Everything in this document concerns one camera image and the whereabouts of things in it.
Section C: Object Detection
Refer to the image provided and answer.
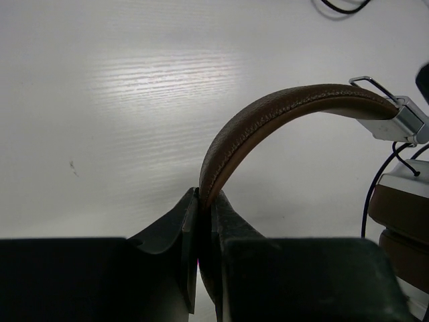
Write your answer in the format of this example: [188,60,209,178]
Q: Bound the thin black headphone cable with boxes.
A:
[361,142,429,239]

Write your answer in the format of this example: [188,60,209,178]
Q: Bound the brown silver headphones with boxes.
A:
[199,82,428,292]

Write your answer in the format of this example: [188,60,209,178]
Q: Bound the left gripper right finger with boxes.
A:
[209,191,264,321]

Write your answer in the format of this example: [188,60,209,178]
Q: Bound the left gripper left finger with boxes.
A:
[127,187,198,314]

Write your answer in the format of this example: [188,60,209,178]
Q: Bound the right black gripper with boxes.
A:
[415,62,429,104]

